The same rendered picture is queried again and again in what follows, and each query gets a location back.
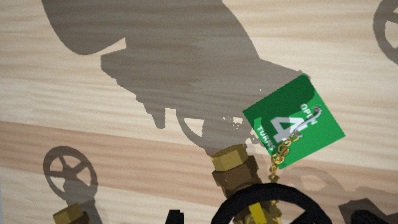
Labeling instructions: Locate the dark grey pipe with tee junction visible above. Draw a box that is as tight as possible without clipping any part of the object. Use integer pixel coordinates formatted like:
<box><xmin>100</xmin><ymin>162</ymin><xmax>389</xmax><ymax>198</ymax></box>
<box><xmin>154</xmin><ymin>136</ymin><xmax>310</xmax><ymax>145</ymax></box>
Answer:
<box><xmin>53</xmin><ymin>144</ymin><xmax>332</xmax><ymax>224</ymax></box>

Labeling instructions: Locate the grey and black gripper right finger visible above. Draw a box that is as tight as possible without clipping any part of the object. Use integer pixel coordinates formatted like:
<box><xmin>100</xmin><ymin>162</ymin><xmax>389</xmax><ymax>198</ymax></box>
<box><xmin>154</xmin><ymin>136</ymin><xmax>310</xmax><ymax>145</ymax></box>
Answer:
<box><xmin>351</xmin><ymin>210</ymin><xmax>389</xmax><ymax>224</ymax></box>

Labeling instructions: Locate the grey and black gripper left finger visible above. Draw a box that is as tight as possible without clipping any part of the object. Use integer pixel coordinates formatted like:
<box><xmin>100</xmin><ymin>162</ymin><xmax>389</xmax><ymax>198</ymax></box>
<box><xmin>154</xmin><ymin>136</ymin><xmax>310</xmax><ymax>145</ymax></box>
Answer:
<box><xmin>165</xmin><ymin>209</ymin><xmax>184</xmax><ymax>224</ymax></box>

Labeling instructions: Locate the green tag with gold chain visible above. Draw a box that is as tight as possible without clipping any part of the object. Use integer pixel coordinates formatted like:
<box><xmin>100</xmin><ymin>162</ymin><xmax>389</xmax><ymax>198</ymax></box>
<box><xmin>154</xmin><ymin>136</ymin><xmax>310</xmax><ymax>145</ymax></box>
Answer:
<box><xmin>242</xmin><ymin>73</ymin><xmax>346</xmax><ymax>183</ymax></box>

